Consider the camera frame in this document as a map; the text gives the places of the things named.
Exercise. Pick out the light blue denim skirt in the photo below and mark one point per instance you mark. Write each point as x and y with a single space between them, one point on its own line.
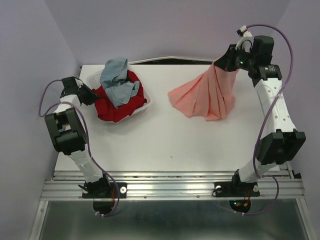
115 82

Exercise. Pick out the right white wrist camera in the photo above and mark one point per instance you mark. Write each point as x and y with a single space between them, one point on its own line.
244 34

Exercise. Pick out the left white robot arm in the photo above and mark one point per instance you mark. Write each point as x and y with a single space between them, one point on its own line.
68 135

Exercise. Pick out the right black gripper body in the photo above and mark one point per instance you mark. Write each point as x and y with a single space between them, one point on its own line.
237 58

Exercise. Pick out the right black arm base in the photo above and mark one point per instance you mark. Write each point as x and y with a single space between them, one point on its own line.
226 189

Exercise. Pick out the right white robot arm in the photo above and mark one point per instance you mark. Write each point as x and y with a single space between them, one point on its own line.
278 140

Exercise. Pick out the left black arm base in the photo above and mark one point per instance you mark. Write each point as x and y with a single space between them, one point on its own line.
105 193

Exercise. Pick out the pink pleated skirt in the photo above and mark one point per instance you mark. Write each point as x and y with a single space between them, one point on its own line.
210 95

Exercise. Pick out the red skirt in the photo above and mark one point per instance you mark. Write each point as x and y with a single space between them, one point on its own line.
120 105

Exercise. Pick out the aluminium mounting rail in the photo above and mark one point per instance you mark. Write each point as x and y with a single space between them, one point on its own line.
169 185

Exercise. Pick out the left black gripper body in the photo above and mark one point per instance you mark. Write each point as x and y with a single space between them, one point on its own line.
86 93

